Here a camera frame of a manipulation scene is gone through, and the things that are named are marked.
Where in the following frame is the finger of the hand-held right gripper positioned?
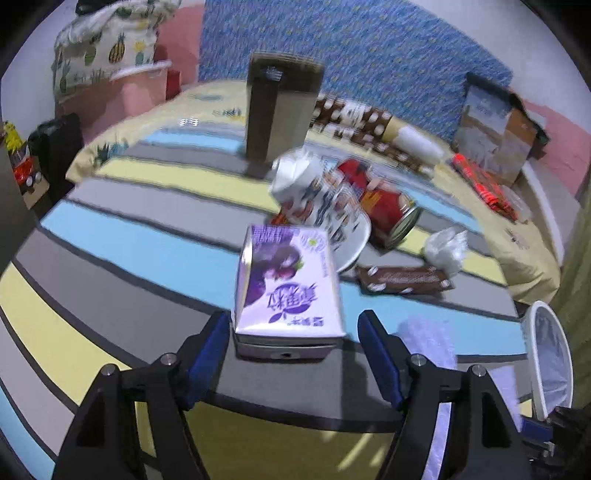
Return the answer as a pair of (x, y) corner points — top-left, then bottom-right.
(522, 416), (556, 439)

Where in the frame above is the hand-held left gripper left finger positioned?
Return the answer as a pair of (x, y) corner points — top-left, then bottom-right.
(51, 310), (232, 480)

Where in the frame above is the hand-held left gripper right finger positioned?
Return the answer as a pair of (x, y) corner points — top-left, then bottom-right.
(358, 309), (532, 480)

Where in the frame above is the white round trash bin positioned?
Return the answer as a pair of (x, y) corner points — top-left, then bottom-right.
(525, 300), (575, 421)

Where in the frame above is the translucent bin liner bag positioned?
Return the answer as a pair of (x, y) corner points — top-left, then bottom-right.
(536, 307), (571, 409)

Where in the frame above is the brown snack wrapper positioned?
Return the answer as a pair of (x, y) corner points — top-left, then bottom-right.
(355, 265), (455, 294)

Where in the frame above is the purple milk carton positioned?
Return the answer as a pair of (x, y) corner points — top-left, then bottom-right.
(232, 224), (346, 361)

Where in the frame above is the brown patterned paper cup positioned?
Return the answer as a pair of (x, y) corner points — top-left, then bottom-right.
(284, 178), (372, 273)

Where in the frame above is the white tissue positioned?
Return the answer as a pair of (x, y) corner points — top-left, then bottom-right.
(424, 228), (469, 278)

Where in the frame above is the red cartoon can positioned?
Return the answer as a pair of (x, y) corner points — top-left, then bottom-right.
(336, 158), (422, 251)

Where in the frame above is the striped tablecloth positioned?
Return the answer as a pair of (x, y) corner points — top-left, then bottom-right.
(0, 129), (532, 480)

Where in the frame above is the green curtain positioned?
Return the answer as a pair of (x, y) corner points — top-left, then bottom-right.
(549, 148), (591, 337)

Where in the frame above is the red plaid cloth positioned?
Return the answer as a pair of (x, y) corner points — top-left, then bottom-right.
(450, 154), (519, 223)

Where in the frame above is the brown polka dot blanket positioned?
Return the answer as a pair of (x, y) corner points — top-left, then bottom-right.
(314, 92), (451, 178)

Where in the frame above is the black backpack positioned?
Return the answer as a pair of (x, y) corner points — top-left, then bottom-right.
(29, 113), (85, 197)

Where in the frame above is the printed cardboard box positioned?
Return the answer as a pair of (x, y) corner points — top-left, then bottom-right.
(455, 73), (546, 186)

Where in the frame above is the brown and cream tumbler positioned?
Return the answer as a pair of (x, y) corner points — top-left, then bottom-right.
(245, 52), (324, 169)

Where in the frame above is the red toy car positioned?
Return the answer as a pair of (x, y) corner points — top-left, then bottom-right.
(2, 122), (40, 188)

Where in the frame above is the pink storage box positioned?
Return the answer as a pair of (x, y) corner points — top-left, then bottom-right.
(58, 60), (172, 141)

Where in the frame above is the blue floral headboard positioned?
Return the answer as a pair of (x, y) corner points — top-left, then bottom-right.
(198, 0), (514, 145)

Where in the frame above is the pineapple print storage bag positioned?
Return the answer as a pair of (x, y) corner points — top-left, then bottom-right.
(53, 0), (182, 99)

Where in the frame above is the white bed frame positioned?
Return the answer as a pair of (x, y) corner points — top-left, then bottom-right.
(521, 161), (565, 271)

